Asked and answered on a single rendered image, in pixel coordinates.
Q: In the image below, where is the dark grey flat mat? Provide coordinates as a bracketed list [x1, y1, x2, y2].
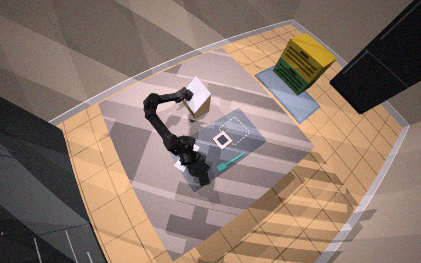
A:
[180, 108, 266, 192]

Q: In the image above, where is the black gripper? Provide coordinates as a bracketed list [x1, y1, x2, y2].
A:
[188, 145, 201, 163]

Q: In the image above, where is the small teal trowel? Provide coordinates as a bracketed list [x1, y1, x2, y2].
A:
[217, 153, 243, 172]

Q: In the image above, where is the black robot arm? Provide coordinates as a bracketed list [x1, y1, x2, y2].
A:
[143, 87, 196, 165]

